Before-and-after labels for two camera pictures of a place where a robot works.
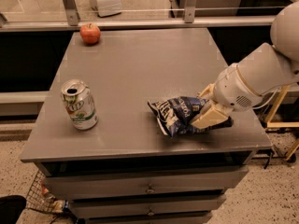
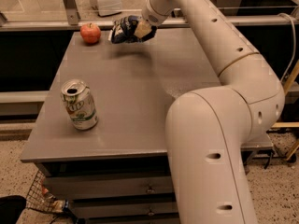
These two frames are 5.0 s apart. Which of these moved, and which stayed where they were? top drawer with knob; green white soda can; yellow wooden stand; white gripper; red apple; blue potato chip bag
Moved: blue potato chip bag; white gripper
Stayed: green white soda can; red apple; top drawer with knob; yellow wooden stand
